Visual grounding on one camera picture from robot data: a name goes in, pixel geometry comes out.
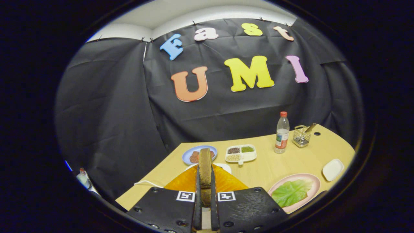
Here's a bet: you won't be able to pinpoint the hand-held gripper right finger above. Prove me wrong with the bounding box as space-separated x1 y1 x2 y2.
211 164 288 233

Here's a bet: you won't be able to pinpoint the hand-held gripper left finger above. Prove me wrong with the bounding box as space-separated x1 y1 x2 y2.
126 165 203 233

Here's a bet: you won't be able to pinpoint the brown bread slice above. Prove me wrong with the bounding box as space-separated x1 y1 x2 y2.
198 148 213 207

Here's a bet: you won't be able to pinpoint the green lettuce leaf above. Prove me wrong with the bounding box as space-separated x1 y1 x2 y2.
271 179 313 207

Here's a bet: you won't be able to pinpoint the white toaster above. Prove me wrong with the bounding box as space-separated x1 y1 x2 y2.
186 163 232 230

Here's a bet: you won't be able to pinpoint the reddish meat slices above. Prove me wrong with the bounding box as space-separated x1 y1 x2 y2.
189 150 215 164

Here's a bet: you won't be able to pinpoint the blue round plate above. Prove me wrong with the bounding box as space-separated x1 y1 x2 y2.
182 145 218 165

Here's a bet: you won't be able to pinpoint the white compartment seasoning dish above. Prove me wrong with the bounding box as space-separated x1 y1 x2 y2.
225 144 257 166

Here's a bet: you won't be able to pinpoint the clear red-capped water bottle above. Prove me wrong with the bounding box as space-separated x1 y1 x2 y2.
274 111 290 154

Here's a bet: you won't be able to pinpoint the pink round plate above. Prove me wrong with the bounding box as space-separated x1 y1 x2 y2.
268 173 321 214

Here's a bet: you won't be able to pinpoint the small white plastic object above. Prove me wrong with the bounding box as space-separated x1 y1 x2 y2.
77 168 99 195

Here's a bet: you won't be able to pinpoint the white rounded square plate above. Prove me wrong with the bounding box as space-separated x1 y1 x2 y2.
322 159 344 182

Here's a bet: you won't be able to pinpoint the white toaster power cable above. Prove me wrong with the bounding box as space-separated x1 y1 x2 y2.
134 180 164 189

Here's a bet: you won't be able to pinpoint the wire mesh utensil holder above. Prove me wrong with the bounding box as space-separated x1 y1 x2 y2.
292 125 311 148

